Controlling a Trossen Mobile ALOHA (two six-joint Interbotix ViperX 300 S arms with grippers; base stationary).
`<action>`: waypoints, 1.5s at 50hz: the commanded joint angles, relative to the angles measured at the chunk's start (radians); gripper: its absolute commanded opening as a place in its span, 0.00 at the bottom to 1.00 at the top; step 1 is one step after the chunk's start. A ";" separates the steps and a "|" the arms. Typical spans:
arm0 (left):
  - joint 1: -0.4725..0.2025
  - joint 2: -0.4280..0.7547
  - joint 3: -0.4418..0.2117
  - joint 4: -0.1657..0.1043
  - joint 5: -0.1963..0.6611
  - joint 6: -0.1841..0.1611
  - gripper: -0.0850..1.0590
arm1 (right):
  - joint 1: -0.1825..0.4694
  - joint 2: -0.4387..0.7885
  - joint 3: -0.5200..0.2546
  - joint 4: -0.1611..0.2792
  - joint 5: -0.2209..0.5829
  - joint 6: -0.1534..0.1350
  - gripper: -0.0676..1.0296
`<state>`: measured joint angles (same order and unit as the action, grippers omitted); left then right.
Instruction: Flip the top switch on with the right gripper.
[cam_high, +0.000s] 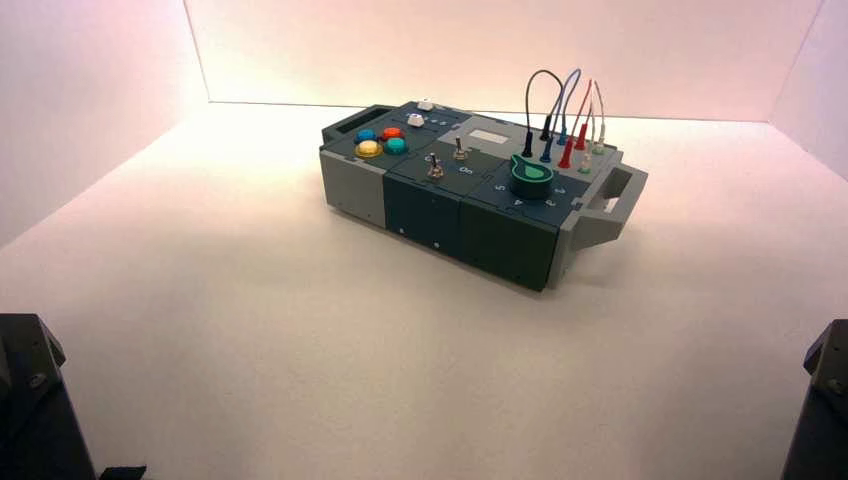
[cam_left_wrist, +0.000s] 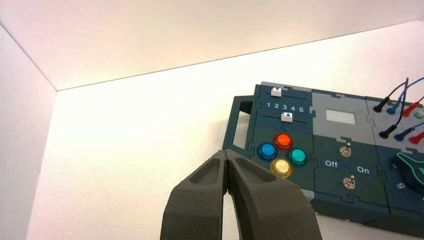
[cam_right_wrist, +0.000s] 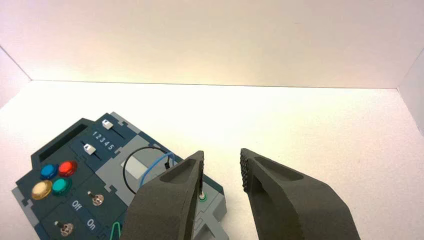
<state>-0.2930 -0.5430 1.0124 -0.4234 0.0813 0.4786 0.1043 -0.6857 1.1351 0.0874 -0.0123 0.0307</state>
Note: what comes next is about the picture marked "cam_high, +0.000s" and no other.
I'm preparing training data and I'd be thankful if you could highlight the grey and teal control box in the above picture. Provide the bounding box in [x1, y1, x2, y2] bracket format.
[319, 100, 649, 293]

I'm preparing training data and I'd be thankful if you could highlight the green rotary knob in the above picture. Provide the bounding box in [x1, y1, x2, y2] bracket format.
[508, 154, 556, 201]

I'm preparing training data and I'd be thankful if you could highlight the black jumper cable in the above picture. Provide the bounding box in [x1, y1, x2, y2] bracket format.
[521, 69, 566, 159]

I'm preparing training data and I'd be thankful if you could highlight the blue jumper cable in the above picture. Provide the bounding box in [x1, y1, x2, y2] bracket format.
[539, 68, 584, 164]

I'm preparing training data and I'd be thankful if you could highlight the red jumper cable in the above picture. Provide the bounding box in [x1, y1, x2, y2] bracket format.
[558, 79, 594, 170]

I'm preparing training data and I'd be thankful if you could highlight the white jumper cable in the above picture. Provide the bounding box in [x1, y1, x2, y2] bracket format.
[577, 80, 607, 175]

